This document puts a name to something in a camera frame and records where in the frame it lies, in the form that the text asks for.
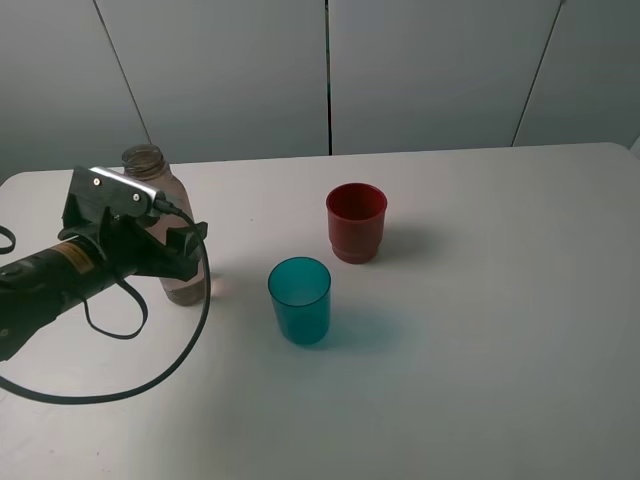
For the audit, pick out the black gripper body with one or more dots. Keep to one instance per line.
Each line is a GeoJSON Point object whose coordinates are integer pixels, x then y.
{"type": "Point", "coordinates": [125, 248]}

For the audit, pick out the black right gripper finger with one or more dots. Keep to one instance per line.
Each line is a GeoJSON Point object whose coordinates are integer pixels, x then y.
{"type": "Point", "coordinates": [186, 237]}

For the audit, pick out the clear brownish plastic bottle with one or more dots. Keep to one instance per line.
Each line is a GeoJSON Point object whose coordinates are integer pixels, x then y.
{"type": "Point", "coordinates": [146, 163]}

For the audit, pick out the teal translucent plastic cup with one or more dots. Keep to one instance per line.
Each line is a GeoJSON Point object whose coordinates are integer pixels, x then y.
{"type": "Point", "coordinates": [300, 289]}

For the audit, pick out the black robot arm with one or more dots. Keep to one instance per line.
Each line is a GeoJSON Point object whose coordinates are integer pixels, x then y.
{"type": "Point", "coordinates": [92, 257]}

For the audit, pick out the red plastic cup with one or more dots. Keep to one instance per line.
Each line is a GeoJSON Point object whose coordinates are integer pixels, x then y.
{"type": "Point", "coordinates": [356, 215]}

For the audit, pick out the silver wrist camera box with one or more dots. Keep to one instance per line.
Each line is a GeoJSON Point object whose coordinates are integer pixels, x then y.
{"type": "Point", "coordinates": [94, 191]}

